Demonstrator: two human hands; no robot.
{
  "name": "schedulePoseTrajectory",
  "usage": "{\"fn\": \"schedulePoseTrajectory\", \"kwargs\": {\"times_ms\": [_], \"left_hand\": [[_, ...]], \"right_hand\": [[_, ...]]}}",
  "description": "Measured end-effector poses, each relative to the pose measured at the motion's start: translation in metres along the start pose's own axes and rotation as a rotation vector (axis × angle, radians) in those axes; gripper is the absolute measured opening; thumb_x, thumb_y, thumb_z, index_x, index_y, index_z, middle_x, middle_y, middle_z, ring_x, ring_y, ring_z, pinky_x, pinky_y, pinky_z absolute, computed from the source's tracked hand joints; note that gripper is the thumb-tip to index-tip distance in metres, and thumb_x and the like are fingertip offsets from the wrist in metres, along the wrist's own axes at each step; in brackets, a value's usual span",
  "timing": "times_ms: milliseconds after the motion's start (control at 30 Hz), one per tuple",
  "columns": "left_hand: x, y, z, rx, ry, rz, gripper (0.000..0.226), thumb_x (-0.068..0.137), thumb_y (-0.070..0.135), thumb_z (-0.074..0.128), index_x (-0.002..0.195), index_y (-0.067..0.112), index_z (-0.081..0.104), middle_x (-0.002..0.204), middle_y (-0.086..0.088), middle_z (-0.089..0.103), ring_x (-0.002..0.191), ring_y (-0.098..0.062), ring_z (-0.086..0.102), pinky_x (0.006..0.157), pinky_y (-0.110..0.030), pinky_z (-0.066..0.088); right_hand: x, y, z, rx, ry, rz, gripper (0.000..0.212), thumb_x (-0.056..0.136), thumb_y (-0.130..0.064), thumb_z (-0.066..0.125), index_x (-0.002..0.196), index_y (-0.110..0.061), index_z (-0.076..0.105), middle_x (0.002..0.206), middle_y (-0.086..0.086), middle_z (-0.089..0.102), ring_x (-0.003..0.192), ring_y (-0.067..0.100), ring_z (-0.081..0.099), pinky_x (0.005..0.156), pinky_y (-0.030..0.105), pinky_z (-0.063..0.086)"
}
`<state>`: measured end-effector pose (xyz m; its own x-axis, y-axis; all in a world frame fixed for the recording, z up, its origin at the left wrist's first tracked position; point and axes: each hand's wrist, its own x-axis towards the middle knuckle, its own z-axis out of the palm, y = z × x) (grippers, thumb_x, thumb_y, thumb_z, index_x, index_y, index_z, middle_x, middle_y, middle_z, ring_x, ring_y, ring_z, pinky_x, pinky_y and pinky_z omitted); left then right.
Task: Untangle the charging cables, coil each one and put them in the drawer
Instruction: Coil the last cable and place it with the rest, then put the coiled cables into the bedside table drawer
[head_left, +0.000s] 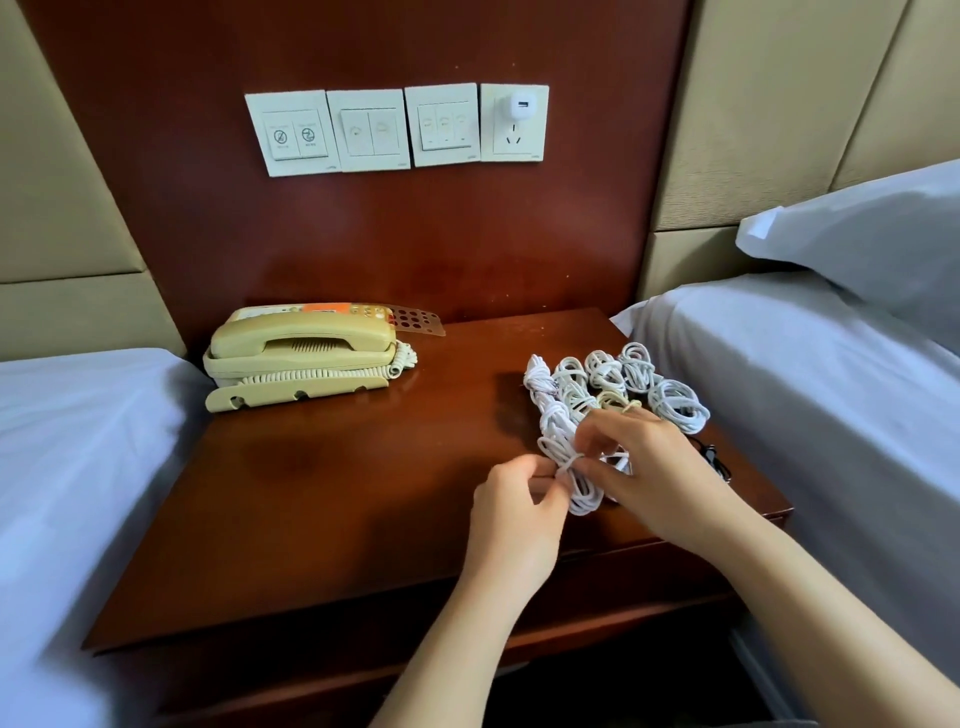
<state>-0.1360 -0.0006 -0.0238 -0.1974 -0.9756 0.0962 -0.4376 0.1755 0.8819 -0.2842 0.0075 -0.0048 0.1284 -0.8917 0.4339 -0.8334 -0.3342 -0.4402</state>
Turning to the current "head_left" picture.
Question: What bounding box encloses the person's left hand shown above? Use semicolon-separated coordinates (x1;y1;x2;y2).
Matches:
457;453;573;605

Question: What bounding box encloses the person's right hand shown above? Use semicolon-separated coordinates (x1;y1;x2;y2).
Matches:
573;405;755;560

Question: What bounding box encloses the thin black cable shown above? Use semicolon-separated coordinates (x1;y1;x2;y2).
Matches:
697;439;735;485

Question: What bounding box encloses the dark wooden drawer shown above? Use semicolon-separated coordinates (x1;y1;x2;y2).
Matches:
150;547;744;722

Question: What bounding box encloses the person's left forearm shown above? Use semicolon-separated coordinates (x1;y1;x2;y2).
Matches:
370;577;549;728

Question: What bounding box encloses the wooden nightstand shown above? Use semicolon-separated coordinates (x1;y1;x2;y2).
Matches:
82;307;794;728

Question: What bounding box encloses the right bed white sheet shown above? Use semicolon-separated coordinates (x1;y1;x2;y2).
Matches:
612;270;960;707

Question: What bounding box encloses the bed white sheet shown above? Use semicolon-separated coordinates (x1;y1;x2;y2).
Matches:
612;270;960;707
0;348;216;728

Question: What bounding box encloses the white pillow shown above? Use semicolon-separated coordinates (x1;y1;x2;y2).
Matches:
736;160;960;354

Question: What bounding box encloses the beige padded headboard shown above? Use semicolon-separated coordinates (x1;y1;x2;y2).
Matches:
0;0;186;362
637;0;960;299

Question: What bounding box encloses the left bed white sheet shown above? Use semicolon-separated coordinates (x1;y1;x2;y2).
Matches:
0;348;216;728

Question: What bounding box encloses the beige corded telephone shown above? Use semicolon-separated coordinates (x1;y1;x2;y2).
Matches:
202;304;447;414

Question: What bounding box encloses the dark wooden wall panel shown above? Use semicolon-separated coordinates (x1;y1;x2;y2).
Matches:
22;0;695;354

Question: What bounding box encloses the white triple rocker wall switch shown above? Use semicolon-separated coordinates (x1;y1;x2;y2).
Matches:
405;82;482;168

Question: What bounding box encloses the white double rocker wall switch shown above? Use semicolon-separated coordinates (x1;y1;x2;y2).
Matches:
327;88;413;173

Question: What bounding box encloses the white two-button wall switch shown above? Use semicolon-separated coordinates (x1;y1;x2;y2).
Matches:
246;90;341;179

